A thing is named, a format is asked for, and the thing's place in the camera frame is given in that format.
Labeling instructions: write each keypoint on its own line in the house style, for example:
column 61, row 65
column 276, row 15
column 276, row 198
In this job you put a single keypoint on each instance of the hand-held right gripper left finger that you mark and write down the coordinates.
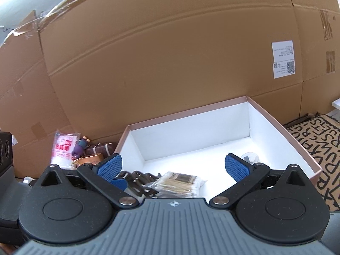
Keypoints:
column 110, row 166

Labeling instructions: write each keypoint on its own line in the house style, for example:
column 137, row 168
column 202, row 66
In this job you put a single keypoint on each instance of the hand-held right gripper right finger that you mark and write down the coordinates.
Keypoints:
column 237, row 167

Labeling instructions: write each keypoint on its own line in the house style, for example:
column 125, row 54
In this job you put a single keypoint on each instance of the small clear plastic item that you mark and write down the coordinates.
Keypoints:
column 249, row 157

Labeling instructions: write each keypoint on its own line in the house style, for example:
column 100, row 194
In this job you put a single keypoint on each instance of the grey hair claw clip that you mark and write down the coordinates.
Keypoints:
column 138, row 180

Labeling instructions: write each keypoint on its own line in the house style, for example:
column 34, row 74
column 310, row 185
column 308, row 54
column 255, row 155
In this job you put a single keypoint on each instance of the pink storage box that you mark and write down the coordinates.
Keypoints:
column 202, row 143

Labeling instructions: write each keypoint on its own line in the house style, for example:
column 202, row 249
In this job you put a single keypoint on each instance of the cotton swab bag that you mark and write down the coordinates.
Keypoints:
column 175, row 184

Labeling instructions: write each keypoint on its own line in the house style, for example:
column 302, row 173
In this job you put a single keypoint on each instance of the brown football pouch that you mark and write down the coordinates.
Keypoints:
column 102, row 148

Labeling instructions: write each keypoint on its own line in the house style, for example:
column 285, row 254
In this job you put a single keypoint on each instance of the tan gift tag box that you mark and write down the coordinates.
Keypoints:
column 87, row 160

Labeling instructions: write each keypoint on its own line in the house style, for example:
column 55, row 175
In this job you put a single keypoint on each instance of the cotton pad bag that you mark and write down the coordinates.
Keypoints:
column 62, row 148

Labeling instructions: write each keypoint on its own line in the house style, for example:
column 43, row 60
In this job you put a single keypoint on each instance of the large cardboard sheet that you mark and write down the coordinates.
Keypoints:
column 316, row 32
column 172, row 58
column 24, row 98

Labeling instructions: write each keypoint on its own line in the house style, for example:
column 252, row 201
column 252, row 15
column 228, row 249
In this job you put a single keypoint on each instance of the white shipping label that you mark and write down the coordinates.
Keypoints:
column 284, row 59

